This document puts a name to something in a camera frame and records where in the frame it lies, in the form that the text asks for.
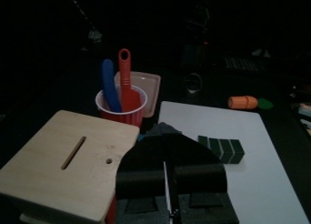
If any dark computer keyboard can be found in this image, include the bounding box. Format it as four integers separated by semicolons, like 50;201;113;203
223;56;264;73

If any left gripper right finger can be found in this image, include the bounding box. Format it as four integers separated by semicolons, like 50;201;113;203
161;132;240;224

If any red plastic cup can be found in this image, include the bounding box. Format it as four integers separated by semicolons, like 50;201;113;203
94;85;149;129

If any orange toy carrot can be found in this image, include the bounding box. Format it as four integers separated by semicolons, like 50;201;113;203
227;95;275;111

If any white cutting board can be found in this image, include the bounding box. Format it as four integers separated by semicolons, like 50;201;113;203
156;100;311;224

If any toy sushi roll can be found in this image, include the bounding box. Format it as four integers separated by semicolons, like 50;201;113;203
196;135;245;165

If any wooden box with red drawer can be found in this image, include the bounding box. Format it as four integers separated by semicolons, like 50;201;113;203
0;109;141;224

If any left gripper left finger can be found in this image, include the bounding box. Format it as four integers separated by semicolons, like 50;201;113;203
115;134;169;224

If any blue toy utensil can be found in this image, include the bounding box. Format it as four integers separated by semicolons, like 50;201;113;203
101;58;124;113

